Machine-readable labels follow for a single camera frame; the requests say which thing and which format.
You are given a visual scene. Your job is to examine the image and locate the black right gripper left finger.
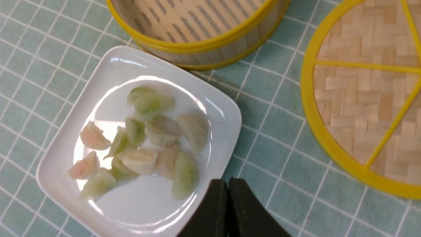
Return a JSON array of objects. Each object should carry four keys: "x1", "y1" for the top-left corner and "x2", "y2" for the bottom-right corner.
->
[{"x1": 177, "y1": 179, "x2": 228, "y2": 237}]

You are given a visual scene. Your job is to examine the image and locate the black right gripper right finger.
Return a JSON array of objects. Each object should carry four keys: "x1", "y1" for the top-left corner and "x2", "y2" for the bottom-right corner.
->
[{"x1": 228, "y1": 177, "x2": 290, "y2": 237}]

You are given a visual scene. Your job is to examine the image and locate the white square plate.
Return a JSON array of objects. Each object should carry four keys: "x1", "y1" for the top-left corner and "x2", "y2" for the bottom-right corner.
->
[{"x1": 37, "y1": 45, "x2": 242, "y2": 237}]

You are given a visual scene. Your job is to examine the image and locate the pale pink dumpling right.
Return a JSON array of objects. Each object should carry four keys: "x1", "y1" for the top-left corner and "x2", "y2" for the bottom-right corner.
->
[{"x1": 156, "y1": 144, "x2": 180, "y2": 180}]

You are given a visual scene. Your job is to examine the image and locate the white dumpling lower centre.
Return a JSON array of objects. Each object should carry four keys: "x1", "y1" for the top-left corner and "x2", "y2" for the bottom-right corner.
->
[{"x1": 117, "y1": 149, "x2": 158, "y2": 174}]

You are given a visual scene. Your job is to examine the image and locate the white dumpling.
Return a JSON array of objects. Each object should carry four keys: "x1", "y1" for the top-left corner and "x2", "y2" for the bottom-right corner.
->
[
  {"x1": 177, "y1": 113, "x2": 208, "y2": 155},
  {"x1": 144, "y1": 115, "x2": 183, "y2": 147},
  {"x1": 117, "y1": 149, "x2": 158, "y2": 174}
]

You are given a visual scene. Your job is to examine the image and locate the white dumpling top right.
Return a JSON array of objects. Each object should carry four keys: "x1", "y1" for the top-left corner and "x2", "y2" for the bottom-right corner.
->
[{"x1": 177, "y1": 113, "x2": 208, "y2": 155}]

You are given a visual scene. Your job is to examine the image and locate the green dumpling bottom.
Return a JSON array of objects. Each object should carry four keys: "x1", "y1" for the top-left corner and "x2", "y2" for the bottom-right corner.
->
[{"x1": 111, "y1": 157, "x2": 139, "y2": 182}]

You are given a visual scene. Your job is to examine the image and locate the green dumpling middle small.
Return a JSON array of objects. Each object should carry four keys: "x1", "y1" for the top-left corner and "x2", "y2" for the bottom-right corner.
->
[{"x1": 103, "y1": 126, "x2": 129, "y2": 160}]

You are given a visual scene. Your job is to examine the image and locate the large green dumpling top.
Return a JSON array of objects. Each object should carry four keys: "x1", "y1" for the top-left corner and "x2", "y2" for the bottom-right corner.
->
[{"x1": 134, "y1": 92, "x2": 175, "y2": 120}]

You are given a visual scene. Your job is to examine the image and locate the woven bamboo steamer lid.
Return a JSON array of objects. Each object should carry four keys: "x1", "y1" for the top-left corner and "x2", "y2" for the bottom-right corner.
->
[{"x1": 301, "y1": 0, "x2": 421, "y2": 199}]

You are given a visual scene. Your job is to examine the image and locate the bamboo steamer basket yellow rim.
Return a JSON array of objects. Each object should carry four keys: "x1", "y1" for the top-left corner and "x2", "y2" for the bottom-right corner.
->
[{"x1": 107, "y1": 0, "x2": 290, "y2": 71}]

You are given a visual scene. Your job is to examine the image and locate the green checkered tablecloth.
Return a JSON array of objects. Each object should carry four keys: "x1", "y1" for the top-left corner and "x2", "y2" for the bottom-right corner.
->
[{"x1": 0, "y1": 0, "x2": 420, "y2": 237}]

